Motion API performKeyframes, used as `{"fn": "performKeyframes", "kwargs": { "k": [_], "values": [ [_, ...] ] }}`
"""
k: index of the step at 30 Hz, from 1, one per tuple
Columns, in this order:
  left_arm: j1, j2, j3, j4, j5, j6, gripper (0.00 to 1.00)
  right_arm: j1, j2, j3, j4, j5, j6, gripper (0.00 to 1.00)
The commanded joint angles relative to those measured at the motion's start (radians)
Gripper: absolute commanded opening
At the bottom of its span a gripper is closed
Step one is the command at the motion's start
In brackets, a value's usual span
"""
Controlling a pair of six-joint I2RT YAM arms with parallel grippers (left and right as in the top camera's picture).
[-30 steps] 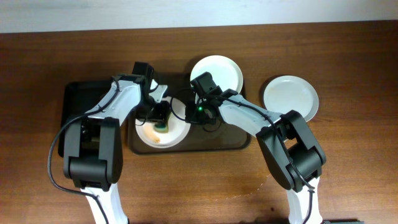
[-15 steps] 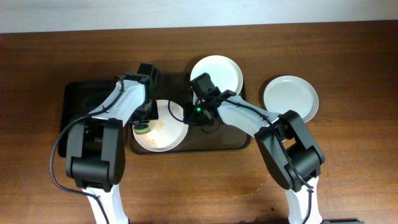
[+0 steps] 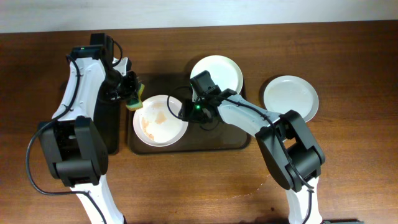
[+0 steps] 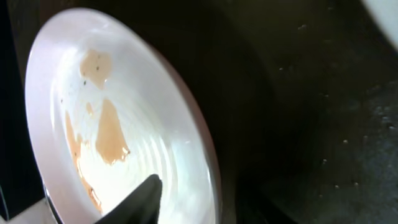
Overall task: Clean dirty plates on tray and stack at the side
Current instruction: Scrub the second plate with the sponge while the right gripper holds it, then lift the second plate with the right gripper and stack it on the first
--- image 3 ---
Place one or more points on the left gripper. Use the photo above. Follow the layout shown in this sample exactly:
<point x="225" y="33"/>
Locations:
<point x="132" y="88"/>

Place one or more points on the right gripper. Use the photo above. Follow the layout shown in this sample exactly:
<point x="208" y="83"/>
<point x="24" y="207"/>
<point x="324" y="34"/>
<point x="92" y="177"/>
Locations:
<point x="187" y="112"/>

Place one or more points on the green yellow sponge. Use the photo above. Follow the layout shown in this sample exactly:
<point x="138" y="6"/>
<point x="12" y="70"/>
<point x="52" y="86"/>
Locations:
<point x="135" y="102"/>

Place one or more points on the white plate top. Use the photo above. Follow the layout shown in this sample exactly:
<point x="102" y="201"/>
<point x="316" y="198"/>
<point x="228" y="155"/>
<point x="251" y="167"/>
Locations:
<point x="223" y="71"/>

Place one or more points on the white plate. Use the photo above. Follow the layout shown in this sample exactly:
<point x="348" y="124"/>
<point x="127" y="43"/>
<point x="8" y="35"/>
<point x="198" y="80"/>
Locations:
<point x="223" y="71"/>
<point x="155" y="125"/>

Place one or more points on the white plate bottom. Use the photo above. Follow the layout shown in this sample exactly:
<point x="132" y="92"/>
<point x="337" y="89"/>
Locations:
<point x="155" y="125"/>

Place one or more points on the pale grey plate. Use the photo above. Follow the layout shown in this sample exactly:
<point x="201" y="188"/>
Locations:
<point x="288" y="92"/>

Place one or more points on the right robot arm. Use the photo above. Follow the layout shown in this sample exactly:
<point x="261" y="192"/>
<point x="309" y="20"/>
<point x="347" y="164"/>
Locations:
<point x="292" y="155"/>

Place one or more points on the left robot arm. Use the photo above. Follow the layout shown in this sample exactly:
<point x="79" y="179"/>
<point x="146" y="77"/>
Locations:
<point x="84" y="130"/>

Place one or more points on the small black tray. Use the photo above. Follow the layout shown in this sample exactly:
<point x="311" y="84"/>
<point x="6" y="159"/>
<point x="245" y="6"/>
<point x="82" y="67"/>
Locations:
<point x="106" y="120"/>

